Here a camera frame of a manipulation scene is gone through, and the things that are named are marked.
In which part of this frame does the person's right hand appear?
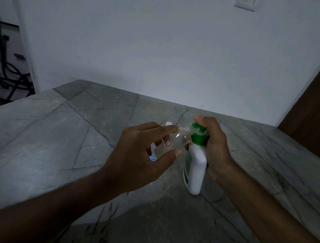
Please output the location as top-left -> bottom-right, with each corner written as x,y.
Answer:
194,115 -> 235,186

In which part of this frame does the person's left hand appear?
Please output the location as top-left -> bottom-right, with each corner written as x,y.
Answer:
100,122 -> 183,198

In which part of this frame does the large white bottle green pump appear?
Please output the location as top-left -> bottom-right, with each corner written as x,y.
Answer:
183,122 -> 210,196

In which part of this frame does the small clear bottle red label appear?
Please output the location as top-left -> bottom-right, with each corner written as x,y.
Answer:
154,126 -> 193,158

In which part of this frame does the person's right forearm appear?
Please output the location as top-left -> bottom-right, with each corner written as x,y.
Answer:
217,163 -> 318,243

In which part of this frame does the person's left forearm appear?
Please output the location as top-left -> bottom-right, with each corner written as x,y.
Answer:
0,168 -> 118,243

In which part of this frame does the brown wooden door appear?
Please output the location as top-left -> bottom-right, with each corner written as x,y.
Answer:
277,71 -> 320,158

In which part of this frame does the white wall switch plate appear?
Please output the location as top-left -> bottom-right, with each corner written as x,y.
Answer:
234,0 -> 263,12

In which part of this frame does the black coiled hose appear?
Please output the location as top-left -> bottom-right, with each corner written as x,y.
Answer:
0,60 -> 35,99

